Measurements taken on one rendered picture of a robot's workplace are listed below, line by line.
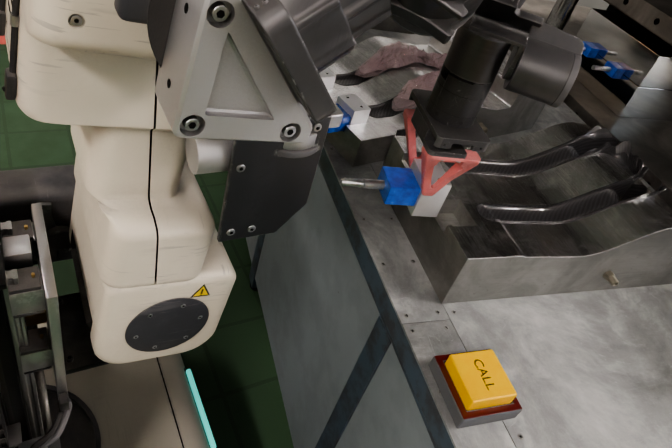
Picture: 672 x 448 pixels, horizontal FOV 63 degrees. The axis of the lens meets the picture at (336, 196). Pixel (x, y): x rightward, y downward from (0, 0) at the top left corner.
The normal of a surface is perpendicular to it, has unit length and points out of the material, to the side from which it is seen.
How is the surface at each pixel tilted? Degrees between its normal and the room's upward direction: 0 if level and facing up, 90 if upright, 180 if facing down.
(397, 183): 0
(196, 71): 90
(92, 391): 0
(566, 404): 0
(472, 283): 90
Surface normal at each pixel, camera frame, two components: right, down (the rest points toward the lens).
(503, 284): 0.28, 0.66
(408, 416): -0.93, 0.00
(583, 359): 0.25, -0.75
